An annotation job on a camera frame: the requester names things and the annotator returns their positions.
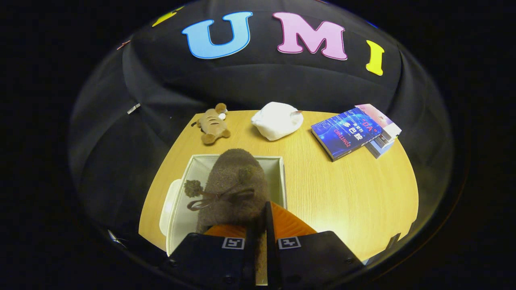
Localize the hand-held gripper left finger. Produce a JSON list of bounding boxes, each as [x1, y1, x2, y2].
[[163, 226, 255, 287]]

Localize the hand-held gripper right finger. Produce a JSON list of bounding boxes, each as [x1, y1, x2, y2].
[[265, 201, 365, 288]]

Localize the brown fuzzy shoe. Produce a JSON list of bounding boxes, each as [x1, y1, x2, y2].
[[184, 148, 268, 284]]

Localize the grey fabric storage box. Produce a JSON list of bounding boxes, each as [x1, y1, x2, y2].
[[159, 154, 287, 256]]

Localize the white crumpled bag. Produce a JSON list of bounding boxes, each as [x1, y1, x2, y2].
[[251, 101, 304, 141]]

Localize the brown striped plush toy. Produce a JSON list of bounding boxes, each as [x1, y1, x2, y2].
[[191, 103, 231, 145]]

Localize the blue book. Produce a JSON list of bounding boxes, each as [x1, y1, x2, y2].
[[311, 107, 383, 162]]

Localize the grey book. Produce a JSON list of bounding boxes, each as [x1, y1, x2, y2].
[[365, 137, 397, 159]]

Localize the pink book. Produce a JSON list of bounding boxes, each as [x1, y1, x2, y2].
[[355, 104, 402, 141]]

